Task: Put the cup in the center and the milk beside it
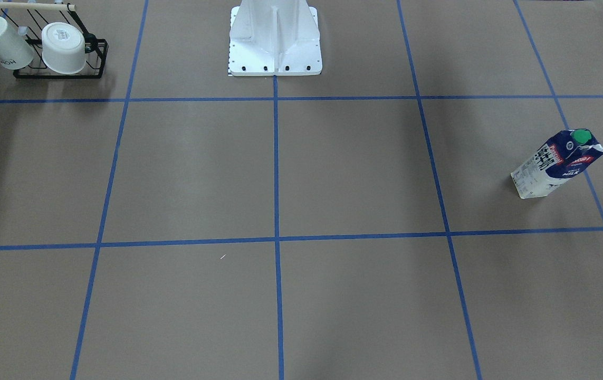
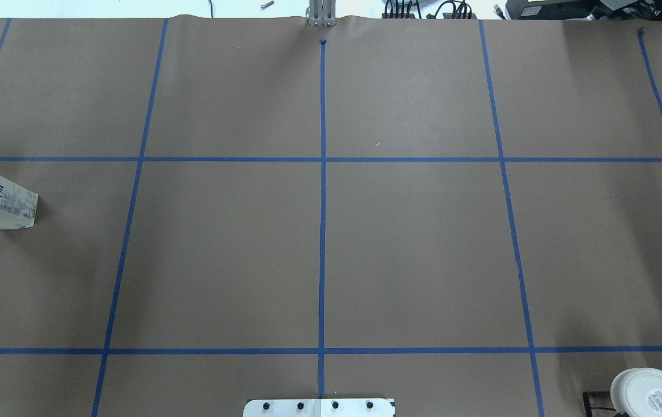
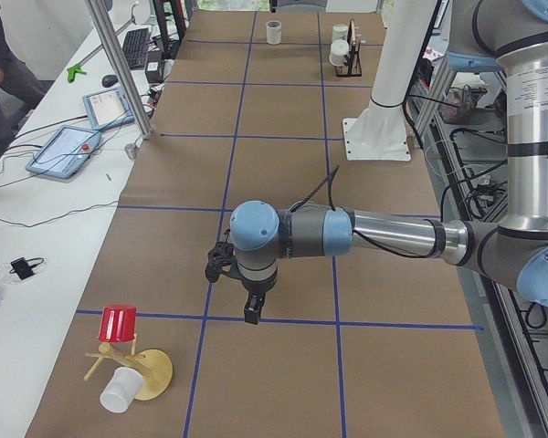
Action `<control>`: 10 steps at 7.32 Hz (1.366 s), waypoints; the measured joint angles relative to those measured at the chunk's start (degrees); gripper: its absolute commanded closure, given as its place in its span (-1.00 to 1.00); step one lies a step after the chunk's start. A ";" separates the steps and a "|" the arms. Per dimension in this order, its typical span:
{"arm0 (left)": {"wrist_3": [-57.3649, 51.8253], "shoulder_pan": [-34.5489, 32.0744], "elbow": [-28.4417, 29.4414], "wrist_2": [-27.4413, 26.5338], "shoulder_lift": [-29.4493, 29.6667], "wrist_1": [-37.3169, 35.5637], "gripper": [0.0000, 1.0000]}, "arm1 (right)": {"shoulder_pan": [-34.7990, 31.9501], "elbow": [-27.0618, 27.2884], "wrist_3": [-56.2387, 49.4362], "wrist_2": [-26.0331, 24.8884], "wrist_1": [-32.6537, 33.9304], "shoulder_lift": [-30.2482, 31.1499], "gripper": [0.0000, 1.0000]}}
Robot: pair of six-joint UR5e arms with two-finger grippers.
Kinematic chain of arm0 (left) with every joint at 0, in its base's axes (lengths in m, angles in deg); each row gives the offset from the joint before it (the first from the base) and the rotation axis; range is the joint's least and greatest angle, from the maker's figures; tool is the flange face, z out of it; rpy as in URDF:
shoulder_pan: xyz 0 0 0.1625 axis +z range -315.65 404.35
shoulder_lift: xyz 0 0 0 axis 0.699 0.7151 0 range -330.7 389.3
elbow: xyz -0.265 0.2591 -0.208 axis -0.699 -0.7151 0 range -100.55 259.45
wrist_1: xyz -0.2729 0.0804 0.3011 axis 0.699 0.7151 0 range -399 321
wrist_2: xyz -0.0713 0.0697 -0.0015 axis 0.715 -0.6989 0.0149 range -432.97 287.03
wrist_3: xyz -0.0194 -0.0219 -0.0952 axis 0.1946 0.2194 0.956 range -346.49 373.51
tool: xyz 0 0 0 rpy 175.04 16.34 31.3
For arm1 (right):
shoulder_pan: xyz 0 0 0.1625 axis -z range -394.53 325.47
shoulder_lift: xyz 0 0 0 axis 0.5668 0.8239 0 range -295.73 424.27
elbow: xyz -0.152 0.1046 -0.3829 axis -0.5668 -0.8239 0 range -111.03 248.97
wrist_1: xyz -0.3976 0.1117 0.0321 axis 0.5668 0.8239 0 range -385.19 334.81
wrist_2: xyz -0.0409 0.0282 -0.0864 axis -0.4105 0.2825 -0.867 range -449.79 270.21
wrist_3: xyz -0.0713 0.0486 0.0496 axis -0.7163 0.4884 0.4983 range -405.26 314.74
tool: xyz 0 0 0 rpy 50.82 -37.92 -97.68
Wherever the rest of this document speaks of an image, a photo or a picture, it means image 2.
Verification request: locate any brown paper table cover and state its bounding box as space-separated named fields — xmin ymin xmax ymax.
xmin=0 ymin=16 xmax=662 ymax=416

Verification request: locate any black wire cup rack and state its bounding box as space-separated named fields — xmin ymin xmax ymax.
xmin=582 ymin=391 xmax=617 ymax=417

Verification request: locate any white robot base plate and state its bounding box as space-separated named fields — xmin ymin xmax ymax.
xmin=243 ymin=398 xmax=396 ymax=416

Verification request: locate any aluminium frame post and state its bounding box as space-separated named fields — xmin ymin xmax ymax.
xmin=306 ymin=0 xmax=338 ymax=27

